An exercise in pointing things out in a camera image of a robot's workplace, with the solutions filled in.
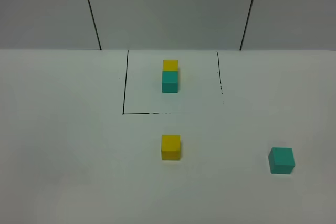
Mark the yellow template block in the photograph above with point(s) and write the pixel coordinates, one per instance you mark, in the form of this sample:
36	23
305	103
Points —
170	65

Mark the teal template block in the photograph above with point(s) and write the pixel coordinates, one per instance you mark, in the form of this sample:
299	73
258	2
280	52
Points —
170	81

